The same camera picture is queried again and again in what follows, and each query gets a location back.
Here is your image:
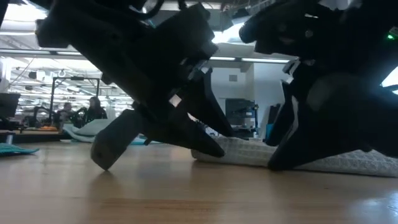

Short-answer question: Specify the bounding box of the black computer monitor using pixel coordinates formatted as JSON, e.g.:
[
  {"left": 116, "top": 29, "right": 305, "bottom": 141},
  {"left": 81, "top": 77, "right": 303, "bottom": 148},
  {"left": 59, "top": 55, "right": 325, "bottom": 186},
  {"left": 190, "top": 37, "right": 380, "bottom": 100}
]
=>
[{"left": 0, "top": 92, "right": 21, "bottom": 119}]

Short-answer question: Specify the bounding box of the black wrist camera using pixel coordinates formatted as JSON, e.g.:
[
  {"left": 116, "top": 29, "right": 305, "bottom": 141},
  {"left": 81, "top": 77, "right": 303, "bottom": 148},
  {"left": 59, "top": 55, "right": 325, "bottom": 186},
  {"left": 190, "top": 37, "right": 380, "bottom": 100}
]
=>
[
  {"left": 149, "top": 2, "right": 219, "bottom": 63},
  {"left": 238, "top": 4, "right": 315, "bottom": 57}
]

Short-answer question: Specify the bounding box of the grey waffle towel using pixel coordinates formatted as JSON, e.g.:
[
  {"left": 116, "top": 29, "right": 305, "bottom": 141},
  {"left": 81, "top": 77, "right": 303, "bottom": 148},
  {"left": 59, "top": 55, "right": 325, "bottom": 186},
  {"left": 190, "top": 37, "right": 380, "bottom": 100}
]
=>
[{"left": 191, "top": 135, "right": 398, "bottom": 178}]

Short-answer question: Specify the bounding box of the black robot rig frame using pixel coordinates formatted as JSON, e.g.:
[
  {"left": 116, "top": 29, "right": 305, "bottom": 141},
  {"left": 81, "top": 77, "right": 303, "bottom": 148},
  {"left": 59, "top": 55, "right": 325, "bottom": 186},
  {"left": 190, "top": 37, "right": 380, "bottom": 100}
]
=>
[{"left": 49, "top": 76, "right": 101, "bottom": 125}]

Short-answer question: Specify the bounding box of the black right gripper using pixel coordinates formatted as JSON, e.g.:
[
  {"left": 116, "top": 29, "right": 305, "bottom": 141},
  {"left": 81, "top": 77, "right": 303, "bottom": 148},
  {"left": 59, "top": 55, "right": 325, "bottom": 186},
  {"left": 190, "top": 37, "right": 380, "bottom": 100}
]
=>
[{"left": 267, "top": 52, "right": 398, "bottom": 172}]

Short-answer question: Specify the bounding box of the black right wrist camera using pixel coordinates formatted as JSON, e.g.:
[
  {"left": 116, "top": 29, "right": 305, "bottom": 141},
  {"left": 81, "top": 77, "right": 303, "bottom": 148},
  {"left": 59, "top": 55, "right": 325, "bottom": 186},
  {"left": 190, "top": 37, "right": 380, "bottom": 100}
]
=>
[{"left": 238, "top": 4, "right": 315, "bottom": 57}]

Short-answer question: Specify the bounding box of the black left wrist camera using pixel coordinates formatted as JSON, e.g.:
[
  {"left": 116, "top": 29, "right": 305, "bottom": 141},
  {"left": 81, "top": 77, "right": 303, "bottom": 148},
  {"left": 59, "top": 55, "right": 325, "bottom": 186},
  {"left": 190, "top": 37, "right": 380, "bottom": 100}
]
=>
[{"left": 149, "top": 2, "right": 219, "bottom": 63}]

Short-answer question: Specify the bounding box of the person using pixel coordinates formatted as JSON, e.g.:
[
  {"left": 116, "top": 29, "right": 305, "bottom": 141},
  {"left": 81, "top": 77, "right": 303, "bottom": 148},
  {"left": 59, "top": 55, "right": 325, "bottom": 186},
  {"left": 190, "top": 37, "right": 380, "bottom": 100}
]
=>
[
  {"left": 81, "top": 95, "right": 108, "bottom": 128},
  {"left": 55, "top": 101, "right": 77, "bottom": 130}
]

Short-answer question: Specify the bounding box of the long ceiling light strip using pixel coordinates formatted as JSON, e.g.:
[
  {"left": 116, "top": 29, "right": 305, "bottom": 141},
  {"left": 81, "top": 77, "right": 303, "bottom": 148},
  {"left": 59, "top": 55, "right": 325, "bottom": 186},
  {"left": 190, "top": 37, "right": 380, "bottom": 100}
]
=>
[
  {"left": 210, "top": 56, "right": 290, "bottom": 64},
  {"left": 0, "top": 49, "right": 85, "bottom": 57}
]

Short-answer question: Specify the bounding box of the wooden workbench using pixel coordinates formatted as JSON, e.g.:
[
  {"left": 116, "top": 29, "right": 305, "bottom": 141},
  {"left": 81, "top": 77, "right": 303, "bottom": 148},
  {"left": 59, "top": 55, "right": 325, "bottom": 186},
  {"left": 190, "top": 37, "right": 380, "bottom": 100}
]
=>
[{"left": 0, "top": 128, "right": 73, "bottom": 144}]

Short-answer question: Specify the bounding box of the light blue microfiber towel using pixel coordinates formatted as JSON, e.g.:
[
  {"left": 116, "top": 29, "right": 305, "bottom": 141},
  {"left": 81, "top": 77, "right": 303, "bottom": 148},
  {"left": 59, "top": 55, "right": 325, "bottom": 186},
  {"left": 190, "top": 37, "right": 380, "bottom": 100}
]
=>
[{"left": 62, "top": 118, "right": 162, "bottom": 146}]

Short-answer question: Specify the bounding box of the black cabinet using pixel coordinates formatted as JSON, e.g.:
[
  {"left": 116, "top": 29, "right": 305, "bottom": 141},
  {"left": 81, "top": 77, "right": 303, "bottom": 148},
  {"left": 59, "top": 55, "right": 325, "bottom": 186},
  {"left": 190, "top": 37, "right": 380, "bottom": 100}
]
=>
[{"left": 224, "top": 98, "right": 259, "bottom": 139}]

